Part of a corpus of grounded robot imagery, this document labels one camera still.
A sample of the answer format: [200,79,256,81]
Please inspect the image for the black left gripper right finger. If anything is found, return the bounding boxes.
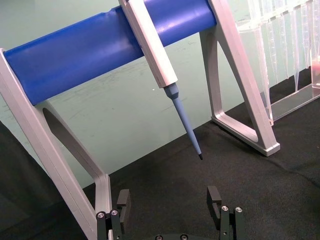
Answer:
[206,185,246,240]

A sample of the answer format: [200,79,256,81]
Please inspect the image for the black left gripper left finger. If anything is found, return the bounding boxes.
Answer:
[96,188,133,240]

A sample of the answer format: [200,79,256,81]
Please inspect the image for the black table cloth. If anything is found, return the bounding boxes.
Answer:
[0,66,320,240]

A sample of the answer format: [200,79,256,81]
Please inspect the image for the clear plastic tip rack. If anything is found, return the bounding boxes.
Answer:
[234,0,320,126]

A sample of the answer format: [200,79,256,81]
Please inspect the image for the grey stand with blue bar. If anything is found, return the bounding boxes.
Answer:
[0,0,281,240]

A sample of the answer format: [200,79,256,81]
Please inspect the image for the white pipette with blue shaft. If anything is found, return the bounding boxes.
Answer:
[117,0,204,161]

